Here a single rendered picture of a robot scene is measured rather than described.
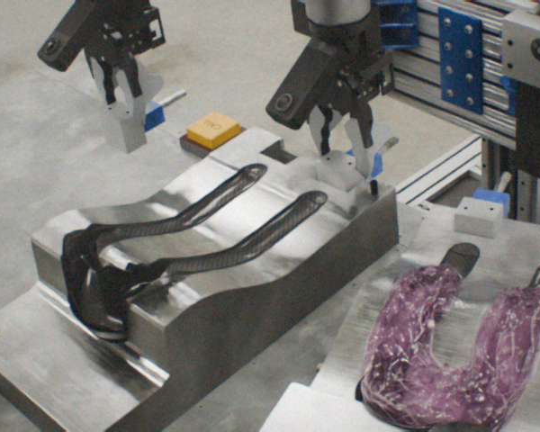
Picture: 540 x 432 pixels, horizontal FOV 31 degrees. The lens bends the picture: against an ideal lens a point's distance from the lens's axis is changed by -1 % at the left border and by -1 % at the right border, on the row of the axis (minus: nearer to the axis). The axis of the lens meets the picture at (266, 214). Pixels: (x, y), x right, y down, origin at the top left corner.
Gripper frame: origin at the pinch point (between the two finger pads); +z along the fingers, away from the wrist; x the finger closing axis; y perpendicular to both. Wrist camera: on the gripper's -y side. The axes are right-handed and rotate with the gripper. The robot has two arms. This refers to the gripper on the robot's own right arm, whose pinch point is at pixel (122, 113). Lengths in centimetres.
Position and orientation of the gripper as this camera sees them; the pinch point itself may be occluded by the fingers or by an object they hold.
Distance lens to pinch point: 138.6
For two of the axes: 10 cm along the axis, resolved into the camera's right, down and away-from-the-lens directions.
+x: -6.9, -3.5, 6.3
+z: 1.4, 7.9, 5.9
